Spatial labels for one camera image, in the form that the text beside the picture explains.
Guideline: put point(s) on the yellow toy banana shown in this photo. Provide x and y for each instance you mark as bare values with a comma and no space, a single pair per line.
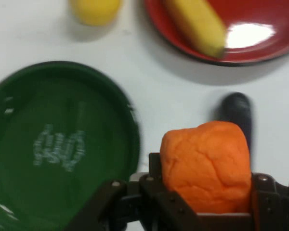
197,26

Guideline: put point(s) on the orange toy carrot chunk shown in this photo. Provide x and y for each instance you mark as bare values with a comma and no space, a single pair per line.
204,168

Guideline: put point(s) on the yellow toy pear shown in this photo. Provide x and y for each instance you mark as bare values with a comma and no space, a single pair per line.
96,10

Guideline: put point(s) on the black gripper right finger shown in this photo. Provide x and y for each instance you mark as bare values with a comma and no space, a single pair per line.
274,204

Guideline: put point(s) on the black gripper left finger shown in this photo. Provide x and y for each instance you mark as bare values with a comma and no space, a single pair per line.
135,199

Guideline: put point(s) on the red round plate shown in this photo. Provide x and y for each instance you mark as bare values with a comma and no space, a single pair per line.
255,29

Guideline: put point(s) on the dark green round plate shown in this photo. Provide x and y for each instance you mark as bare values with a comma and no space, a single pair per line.
50,149

